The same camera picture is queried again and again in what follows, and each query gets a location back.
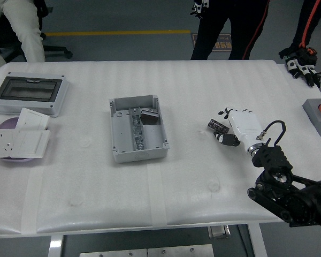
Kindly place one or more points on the standing person's left hand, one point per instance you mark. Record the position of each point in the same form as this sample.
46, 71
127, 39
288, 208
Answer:
301, 63

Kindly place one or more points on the white switch plate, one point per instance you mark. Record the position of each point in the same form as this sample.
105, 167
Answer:
32, 119

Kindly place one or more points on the grey distribution box dark window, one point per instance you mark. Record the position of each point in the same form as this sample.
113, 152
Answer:
26, 91

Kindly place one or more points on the standing person's right hand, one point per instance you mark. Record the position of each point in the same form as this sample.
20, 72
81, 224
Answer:
200, 6

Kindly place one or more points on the white table leg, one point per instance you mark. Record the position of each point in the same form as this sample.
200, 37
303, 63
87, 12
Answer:
56, 247
256, 241

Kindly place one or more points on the standing person's left forearm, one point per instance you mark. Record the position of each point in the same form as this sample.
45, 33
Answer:
310, 21

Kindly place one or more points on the black office chair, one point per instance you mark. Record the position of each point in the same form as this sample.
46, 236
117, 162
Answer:
57, 49

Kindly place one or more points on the standing person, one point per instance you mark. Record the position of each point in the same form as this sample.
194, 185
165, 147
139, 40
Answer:
246, 16

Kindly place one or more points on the white switch panel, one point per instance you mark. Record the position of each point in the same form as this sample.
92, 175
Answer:
29, 143

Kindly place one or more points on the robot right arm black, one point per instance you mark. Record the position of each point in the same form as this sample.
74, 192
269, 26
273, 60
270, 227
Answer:
273, 160

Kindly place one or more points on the grey metal plate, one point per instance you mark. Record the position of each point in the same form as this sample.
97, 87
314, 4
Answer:
180, 251
112, 253

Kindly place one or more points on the purple round plate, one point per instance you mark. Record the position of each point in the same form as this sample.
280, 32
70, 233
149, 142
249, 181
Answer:
8, 123

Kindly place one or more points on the robot right hand white shell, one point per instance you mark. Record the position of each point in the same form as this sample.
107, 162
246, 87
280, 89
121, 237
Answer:
243, 125

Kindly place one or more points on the silver metal bracket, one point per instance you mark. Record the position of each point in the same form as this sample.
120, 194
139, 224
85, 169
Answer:
219, 232

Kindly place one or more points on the metal mounting rail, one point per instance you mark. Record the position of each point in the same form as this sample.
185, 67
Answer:
136, 134

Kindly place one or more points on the black battery with white print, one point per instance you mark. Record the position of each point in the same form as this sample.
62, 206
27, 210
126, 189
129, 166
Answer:
216, 125

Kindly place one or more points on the open grey junction box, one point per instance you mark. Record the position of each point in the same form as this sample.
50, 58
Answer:
120, 128

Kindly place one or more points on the grey square base block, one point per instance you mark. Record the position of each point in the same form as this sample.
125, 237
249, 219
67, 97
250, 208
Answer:
317, 117

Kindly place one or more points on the white socket panel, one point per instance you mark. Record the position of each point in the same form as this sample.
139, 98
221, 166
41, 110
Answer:
1, 144

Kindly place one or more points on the brown floor sticker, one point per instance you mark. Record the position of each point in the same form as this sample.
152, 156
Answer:
220, 44

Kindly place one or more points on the white foam mat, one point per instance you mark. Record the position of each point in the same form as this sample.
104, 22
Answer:
203, 174

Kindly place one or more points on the seated person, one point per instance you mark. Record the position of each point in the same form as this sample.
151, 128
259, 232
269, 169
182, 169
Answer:
29, 34

